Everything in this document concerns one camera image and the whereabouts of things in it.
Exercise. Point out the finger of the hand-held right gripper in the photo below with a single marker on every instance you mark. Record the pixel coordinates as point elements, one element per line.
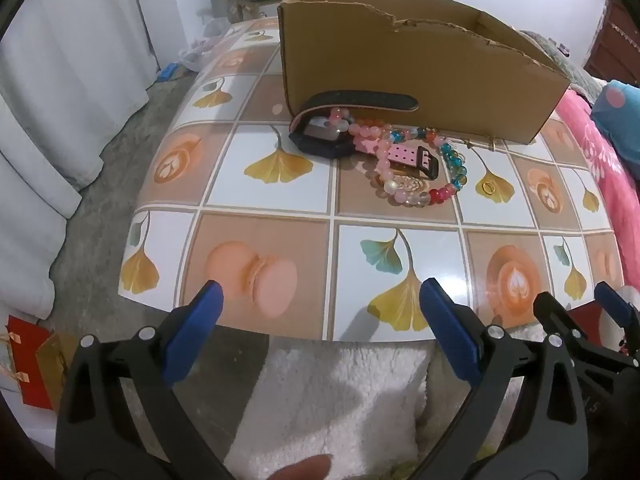
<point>617,310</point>
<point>555,320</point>

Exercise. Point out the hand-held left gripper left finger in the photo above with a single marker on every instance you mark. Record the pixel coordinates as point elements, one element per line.
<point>207,305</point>

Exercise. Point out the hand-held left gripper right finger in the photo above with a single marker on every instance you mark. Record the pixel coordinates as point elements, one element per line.
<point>450,325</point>

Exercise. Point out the brown cardboard box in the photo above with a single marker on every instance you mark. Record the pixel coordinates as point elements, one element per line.
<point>350,60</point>

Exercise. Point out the person's left hand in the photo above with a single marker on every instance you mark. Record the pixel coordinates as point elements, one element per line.
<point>305,467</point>

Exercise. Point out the pink floral blanket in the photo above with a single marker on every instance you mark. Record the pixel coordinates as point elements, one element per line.
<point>600,160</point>

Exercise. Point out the gold gift bag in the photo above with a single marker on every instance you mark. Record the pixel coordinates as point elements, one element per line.
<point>52,355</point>

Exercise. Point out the blue pillow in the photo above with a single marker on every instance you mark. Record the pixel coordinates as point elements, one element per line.
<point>620,115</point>

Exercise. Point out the red gift bag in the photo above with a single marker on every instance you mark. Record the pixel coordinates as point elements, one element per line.
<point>25,375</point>

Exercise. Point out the small blue object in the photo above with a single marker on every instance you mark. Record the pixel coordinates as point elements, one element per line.
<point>169,72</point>

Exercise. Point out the white plastic bag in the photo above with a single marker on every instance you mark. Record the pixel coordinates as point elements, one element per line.
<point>200,50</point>

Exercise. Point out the grey blanket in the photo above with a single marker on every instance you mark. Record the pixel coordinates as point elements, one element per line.
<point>565,57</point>

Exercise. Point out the brown wooden door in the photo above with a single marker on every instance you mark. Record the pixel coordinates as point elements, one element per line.
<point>620,40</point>

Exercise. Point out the white curtain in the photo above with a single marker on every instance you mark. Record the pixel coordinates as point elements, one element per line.
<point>50,85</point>

